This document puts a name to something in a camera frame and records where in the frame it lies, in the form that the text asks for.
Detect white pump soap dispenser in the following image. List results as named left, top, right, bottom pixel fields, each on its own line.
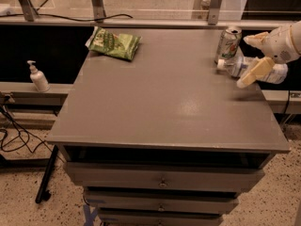
left=27, top=60, right=50, bottom=92

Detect grey metal railing frame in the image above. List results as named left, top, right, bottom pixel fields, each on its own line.
left=0, top=0, right=301, bottom=30

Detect black floor cables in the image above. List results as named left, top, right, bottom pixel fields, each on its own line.
left=0, top=105, right=55, bottom=153

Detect blue plastic water bottle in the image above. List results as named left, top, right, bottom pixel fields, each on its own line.
left=217, top=56, right=288, bottom=84

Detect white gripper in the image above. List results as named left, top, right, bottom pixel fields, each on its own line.
left=236, top=24, right=301, bottom=89

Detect black cable on ledge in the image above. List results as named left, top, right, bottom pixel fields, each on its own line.
left=0, top=12, right=134, bottom=23

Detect grey drawer cabinet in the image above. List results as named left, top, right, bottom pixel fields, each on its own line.
left=48, top=28, right=289, bottom=226

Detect green 7up soda can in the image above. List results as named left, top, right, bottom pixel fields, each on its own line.
left=214, top=26, right=242, bottom=63

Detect black metal stand leg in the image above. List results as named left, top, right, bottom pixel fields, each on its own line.
left=35, top=146, right=58, bottom=204

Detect green chip bag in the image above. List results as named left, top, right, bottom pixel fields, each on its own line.
left=86, top=27, right=141, bottom=61

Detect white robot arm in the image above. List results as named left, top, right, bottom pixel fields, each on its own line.
left=236, top=22, right=301, bottom=89

